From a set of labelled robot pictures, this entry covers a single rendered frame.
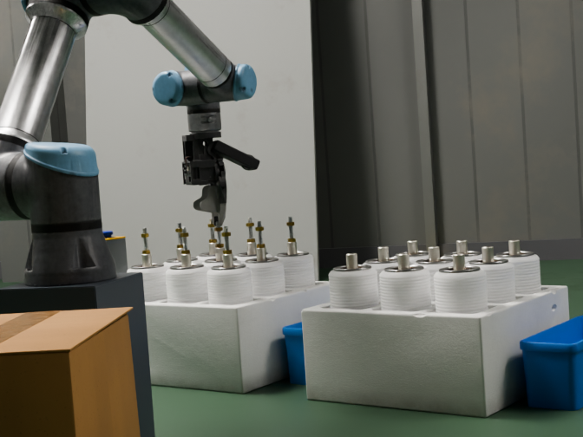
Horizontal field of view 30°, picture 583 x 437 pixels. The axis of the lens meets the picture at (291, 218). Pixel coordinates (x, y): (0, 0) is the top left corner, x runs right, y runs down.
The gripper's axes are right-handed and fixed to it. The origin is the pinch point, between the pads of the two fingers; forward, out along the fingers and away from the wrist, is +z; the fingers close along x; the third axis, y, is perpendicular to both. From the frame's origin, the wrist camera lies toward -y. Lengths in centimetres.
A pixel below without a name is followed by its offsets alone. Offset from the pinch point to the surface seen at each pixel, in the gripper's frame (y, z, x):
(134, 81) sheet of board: -26, -47, -190
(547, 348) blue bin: -36, 23, 74
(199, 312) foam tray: 11.6, 17.9, 18.7
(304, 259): -16.9, 10.3, 7.9
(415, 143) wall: -129, -14, -151
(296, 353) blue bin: -6.7, 27.8, 25.7
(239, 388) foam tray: 6.6, 33.4, 26.2
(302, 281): -15.9, 15.2, 7.9
